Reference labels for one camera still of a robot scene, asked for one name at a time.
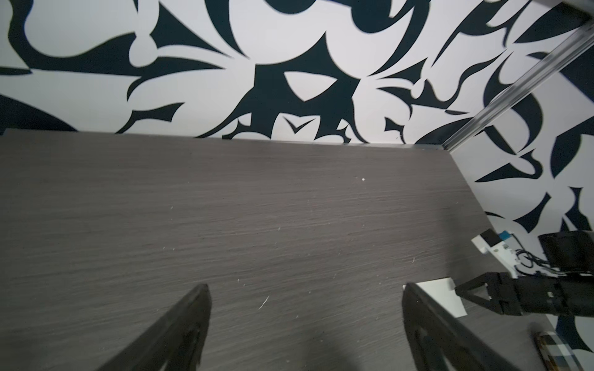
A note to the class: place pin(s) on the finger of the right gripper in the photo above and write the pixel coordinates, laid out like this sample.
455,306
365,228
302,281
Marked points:
483,291

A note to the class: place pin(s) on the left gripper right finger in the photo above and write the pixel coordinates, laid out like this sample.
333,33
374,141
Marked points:
438,341

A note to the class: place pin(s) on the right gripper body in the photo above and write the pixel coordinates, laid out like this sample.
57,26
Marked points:
547,295

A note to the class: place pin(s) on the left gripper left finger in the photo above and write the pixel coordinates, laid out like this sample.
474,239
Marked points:
175,341

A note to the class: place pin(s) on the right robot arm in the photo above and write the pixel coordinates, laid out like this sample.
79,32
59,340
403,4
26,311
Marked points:
568,254

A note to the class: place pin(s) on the plaid glasses case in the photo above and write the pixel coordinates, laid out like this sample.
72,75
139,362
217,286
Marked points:
556,353

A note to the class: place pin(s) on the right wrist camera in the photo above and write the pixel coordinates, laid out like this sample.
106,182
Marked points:
495,244

